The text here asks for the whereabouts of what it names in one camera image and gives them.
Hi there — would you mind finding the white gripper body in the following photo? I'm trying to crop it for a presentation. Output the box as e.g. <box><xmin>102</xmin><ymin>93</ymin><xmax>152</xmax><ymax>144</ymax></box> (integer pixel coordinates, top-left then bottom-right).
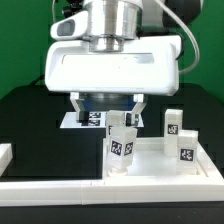
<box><xmin>45</xmin><ymin>35</ymin><xmax>181</xmax><ymax>96</ymax></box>

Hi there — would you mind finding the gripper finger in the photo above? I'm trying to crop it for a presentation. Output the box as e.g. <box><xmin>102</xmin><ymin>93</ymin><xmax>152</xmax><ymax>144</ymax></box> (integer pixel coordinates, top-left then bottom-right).
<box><xmin>70</xmin><ymin>92</ymin><xmax>89</xmax><ymax>122</ymax></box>
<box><xmin>126</xmin><ymin>94</ymin><xmax>146</xmax><ymax>126</ymax></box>

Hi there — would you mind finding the white square table top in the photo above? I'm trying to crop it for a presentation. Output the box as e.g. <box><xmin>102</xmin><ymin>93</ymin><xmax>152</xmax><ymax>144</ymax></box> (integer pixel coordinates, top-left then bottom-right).
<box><xmin>103</xmin><ymin>137</ymin><xmax>217</xmax><ymax>178</ymax></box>

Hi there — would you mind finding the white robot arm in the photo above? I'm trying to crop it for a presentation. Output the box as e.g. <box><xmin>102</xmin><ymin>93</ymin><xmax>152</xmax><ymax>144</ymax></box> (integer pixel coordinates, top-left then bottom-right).
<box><xmin>45</xmin><ymin>0</ymin><xmax>204</xmax><ymax>128</ymax></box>

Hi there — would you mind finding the printed marker sheet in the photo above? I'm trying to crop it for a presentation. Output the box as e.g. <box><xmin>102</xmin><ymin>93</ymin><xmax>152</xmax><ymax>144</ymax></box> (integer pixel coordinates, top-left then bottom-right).
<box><xmin>60</xmin><ymin>111</ymin><xmax>144</xmax><ymax>129</ymax></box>

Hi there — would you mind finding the white U-shaped fence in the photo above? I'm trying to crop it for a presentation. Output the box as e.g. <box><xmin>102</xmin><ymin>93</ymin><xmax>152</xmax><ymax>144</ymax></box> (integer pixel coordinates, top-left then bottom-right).
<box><xmin>0</xmin><ymin>138</ymin><xmax>224</xmax><ymax>207</ymax></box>

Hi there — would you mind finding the black cable at base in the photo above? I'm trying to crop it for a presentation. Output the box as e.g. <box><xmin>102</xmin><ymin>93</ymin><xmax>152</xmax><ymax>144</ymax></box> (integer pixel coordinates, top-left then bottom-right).
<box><xmin>29</xmin><ymin>74</ymin><xmax>47</xmax><ymax>87</ymax></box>

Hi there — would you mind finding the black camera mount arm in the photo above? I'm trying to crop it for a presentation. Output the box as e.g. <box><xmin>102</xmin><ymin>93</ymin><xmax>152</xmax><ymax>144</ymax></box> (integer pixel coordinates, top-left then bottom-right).
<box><xmin>62</xmin><ymin>0</ymin><xmax>83</xmax><ymax>18</ymax></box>

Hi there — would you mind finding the grey hanging cable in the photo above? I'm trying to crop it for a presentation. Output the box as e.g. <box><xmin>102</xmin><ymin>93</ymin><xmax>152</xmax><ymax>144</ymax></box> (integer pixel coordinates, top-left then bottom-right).
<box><xmin>51</xmin><ymin>0</ymin><xmax>61</xmax><ymax>24</ymax></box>

